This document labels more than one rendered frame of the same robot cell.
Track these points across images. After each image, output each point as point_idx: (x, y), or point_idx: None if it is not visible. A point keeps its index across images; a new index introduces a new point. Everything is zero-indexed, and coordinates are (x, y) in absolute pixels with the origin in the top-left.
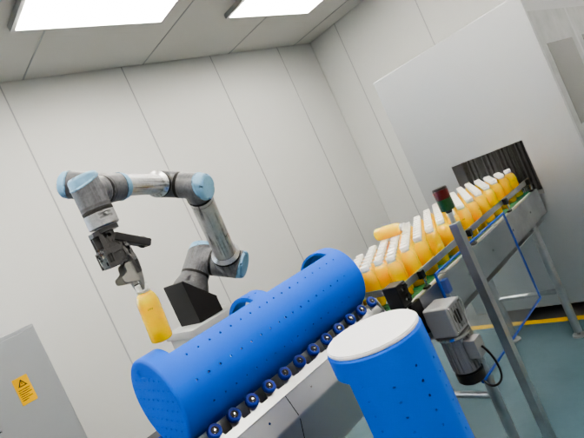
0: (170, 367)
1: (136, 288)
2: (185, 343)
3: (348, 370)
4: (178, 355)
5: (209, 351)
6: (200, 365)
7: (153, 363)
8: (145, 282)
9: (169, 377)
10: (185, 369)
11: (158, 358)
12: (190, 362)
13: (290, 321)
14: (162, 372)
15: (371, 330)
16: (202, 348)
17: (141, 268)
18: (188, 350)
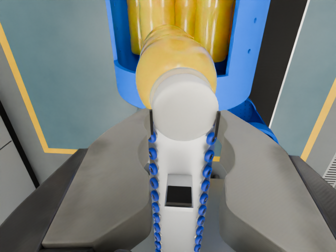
0: (244, 87)
1: (188, 139)
2: (236, 36)
3: None
4: (243, 65)
5: (266, 8)
6: (261, 40)
7: (224, 107)
8: (205, 96)
9: (247, 95)
10: (254, 67)
11: (223, 95)
12: (256, 53)
13: None
14: (241, 101)
15: None
16: (259, 16)
17: (310, 169)
18: (248, 43)
